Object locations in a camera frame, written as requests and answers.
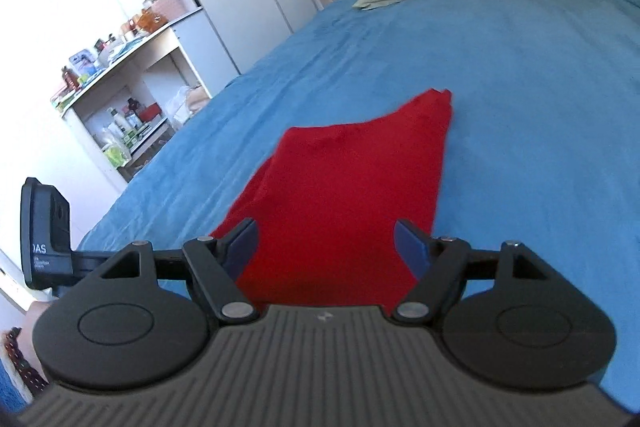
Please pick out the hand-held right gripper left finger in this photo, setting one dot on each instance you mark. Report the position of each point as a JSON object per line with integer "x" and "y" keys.
{"x": 242, "y": 247}

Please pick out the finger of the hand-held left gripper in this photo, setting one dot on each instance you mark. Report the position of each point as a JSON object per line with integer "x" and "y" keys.
{"x": 90, "y": 258}

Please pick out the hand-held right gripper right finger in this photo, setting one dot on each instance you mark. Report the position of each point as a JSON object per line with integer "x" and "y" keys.
{"x": 412, "y": 249}

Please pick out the red knit sweater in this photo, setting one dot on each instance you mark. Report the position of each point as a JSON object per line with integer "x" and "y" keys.
{"x": 340, "y": 187}

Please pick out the person's left forearm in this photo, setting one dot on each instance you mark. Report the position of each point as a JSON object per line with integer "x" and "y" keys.
{"x": 34, "y": 332}

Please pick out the green packet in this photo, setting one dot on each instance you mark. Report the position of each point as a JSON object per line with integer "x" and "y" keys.
{"x": 116, "y": 153}

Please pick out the dark dotted clothing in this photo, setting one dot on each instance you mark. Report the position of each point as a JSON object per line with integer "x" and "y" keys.
{"x": 25, "y": 369}

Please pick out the white shelf unit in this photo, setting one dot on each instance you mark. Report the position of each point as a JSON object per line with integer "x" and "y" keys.
{"x": 95, "y": 117}

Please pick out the white bottle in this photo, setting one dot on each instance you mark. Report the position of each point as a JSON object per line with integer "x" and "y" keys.
{"x": 117, "y": 119}

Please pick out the white plastic bag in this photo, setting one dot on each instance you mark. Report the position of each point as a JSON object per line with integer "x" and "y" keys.
{"x": 181, "y": 103}

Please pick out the beige bag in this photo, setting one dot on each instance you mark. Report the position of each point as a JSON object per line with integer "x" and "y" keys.
{"x": 199, "y": 95}

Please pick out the red box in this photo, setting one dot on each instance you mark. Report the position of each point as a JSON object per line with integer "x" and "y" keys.
{"x": 149, "y": 111}

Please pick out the brown bottle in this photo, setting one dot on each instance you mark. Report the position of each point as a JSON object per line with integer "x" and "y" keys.
{"x": 71, "y": 78}

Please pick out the blue packet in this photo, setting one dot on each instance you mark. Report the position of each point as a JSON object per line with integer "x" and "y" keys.
{"x": 86, "y": 62}

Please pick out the bed with blue sheet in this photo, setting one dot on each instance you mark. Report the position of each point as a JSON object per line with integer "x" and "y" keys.
{"x": 525, "y": 107}

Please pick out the orange plush toy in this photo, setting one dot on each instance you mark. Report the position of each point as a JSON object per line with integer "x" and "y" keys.
{"x": 147, "y": 20}

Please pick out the white and grey wardrobe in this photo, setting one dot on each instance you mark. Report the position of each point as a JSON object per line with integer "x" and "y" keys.
{"x": 240, "y": 7}

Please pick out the pink basket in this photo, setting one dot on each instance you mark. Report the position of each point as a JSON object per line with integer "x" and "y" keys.
{"x": 170, "y": 5}

